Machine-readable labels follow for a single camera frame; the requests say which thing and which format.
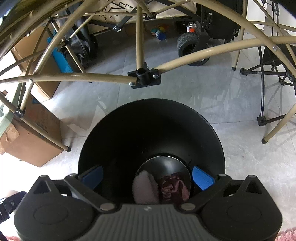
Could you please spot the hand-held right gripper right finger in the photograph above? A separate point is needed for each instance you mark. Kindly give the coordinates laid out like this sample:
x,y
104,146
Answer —
x,y
202,178

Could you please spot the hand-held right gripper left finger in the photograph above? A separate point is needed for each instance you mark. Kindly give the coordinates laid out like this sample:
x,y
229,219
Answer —
x,y
93,176

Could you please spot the purple satin scrunchie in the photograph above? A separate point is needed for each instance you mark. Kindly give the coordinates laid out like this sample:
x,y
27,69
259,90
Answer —
x,y
172,187

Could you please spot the lavender plush scrunchie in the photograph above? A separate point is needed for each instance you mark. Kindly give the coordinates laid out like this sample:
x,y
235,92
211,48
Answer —
x,y
144,187

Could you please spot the black round trash bin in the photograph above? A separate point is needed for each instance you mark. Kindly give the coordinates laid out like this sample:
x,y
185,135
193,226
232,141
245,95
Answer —
x,y
138,129

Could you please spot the cardboard box with liner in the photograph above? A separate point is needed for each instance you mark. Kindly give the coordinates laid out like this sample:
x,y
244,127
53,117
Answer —
x,y
39,139

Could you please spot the large open cardboard box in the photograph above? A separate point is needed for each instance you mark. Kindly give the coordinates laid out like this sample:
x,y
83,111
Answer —
x,y
46,88

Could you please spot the olive folding slatted table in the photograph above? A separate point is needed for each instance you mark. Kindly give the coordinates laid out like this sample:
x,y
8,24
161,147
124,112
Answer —
x,y
69,78

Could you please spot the blue flat box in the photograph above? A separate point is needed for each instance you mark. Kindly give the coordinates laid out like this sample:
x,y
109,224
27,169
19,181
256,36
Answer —
x,y
62,62

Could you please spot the black fabric bag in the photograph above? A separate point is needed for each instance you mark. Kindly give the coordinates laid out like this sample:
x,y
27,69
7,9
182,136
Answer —
x,y
83,46

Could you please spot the black wagon wheel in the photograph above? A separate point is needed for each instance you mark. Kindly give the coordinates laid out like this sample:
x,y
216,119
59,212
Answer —
x,y
187,44

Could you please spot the black folding camping chair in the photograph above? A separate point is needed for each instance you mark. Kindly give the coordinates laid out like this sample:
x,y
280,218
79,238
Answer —
x,y
283,55

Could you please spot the blue white round container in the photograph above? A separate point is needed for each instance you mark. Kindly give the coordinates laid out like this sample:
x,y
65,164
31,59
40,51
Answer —
x,y
161,36

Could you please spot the red gas canister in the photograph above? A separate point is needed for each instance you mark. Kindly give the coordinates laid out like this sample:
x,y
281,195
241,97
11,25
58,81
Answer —
x,y
191,27

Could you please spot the colourful toy ball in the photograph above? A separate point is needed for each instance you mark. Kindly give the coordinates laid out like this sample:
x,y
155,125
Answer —
x,y
163,28
153,31

